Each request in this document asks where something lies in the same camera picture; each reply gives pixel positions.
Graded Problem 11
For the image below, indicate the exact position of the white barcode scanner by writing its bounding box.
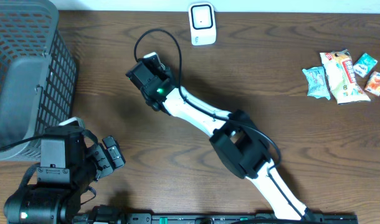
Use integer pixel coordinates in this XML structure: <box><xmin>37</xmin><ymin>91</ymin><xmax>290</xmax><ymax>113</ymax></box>
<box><xmin>188</xmin><ymin>2</ymin><xmax>217</xmax><ymax>46</ymax></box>

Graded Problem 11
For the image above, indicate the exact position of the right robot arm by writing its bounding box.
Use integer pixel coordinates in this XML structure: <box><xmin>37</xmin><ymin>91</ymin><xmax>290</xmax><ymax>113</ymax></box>
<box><xmin>126</xmin><ymin>58</ymin><xmax>314</xmax><ymax>221</ymax></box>

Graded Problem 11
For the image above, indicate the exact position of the green tissue pack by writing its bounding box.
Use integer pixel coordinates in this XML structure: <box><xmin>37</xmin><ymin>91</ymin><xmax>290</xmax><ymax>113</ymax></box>
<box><xmin>353</xmin><ymin>53</ymin><xmax>378</xmax><ymax>78</ymax></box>

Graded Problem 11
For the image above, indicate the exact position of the orange tissue pack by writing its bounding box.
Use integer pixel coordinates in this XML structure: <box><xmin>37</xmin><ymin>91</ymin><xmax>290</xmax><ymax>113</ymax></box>
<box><xmin>364</xmin><ymin>72</ymin><xmax>380</xmax><ymax>96</ymax></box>

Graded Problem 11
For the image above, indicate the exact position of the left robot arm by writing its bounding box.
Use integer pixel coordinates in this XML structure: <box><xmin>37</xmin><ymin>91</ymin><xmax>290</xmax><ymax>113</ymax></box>
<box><xmin>4</xmin><ymin>117</ymin><xmax>126</xmax><ymax>223</ymax></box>

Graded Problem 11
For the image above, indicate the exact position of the grey plastic shopping basket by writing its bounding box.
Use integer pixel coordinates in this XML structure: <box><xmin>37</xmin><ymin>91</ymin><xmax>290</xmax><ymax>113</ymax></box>
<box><xmin>0</xmin><ymin>1</ymin><xmax>78</xmax><ymax>161</ymax></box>

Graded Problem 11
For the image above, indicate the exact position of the white blue snack bag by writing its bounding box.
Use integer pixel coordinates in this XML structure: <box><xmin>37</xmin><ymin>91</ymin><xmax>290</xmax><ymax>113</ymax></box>
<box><xmin>320</xmin><ymin>49</ymin><xmax>371</xmax><ymax>105</ymax></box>

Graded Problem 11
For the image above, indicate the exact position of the light green wipes pack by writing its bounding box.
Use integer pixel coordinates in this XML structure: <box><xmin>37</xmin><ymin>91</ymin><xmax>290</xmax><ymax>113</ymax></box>
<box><xmin>302</xmin><ymin>67</ymin><xmax>331</xmax><ymax>100</ymax></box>

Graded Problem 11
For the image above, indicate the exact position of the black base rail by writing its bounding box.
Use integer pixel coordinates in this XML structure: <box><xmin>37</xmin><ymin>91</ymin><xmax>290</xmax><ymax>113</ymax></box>
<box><xmin>74</xmin><ymin>212</ymin><xmax>359</xmax><ymax>224</ymax></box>

